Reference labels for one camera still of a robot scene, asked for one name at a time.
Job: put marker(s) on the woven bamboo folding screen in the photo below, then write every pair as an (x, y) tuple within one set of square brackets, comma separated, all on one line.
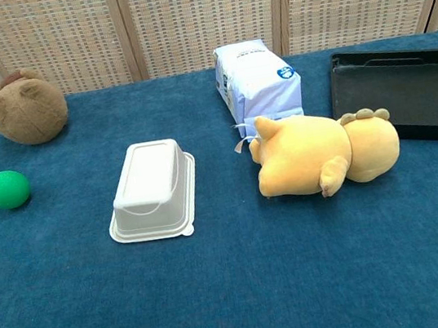
[(196, 14)]

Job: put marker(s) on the white plastic food container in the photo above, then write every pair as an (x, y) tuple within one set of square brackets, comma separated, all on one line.
[(151, 190)]

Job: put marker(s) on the blue table cloth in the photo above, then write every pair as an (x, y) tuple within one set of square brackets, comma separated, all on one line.
[(237, 285)]

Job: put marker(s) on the yellow plush animal toy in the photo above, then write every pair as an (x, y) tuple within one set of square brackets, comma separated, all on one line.
[(305, 159)]

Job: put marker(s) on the brown round plush toy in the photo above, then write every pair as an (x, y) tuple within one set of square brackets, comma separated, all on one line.
[(26, 114)]

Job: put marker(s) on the white and blue paper bag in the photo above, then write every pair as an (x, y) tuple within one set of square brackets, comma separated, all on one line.
[(261, 87)]

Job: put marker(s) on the black square plastic tray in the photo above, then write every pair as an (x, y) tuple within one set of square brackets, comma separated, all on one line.
[(406, 94)]

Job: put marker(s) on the green foam ball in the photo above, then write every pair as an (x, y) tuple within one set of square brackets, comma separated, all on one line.
[(7, 190)]

